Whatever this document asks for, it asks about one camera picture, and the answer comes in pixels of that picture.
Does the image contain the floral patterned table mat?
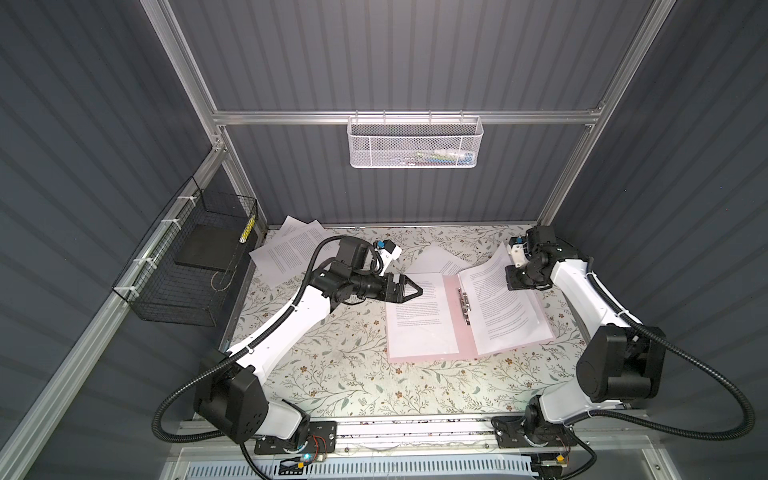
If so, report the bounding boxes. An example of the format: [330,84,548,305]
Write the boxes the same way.
[203,224,619,421]

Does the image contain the white vented cable duct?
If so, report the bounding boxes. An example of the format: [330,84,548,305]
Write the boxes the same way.
[182,455,535,480]

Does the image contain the pink file folder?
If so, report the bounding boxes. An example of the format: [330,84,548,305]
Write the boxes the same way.
[385,272,556,365]

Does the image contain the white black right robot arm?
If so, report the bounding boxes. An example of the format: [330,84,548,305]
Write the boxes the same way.
[505,226,665,446]

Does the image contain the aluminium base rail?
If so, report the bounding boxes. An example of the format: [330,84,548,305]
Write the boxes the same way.
[173,410,655,457]

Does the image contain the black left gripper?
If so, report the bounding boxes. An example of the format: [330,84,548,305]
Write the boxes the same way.
[349,272,421,304]

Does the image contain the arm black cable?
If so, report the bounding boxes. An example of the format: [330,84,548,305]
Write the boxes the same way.
[151,235,385,480]
[533,257,757,480]

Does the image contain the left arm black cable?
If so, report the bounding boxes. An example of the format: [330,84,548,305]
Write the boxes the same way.
[151,235,385,480]

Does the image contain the white wire mesh basket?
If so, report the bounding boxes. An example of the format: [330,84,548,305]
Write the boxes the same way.
[346,120,484,169]

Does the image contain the black foam pad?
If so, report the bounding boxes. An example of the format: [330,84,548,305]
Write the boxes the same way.
[174,224,241,272]

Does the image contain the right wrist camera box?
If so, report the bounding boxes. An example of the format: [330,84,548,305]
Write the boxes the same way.
[507,235,531,268]

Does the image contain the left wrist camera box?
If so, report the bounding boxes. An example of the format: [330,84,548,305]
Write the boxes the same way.
[373,239,402,269]

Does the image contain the yellow marker pen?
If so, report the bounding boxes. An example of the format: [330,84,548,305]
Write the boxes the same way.
[239,215,256,244]

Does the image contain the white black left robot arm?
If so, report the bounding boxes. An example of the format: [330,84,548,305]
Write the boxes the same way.
[193,235,423,450]

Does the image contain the black wire basket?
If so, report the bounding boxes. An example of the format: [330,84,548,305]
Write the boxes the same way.
[113,178,259,327]

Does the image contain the metal folder clip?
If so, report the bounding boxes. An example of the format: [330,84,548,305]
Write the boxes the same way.
[457,288,471,325]

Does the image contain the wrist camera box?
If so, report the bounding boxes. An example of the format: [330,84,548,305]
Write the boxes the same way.
[373,239,402,269]
[507,235,531,268]

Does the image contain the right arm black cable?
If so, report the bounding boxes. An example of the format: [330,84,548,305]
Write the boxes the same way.
[533,257,757,480]

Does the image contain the horizontal aluminium frame bar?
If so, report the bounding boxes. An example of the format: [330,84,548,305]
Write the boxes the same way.
[212,109,602,126]

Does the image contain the pens in white basket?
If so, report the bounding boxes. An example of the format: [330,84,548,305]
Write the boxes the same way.
[399,149,476,167]

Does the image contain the aluminium corner frame post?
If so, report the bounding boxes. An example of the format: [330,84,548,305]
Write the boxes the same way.
[140,0,268,230]

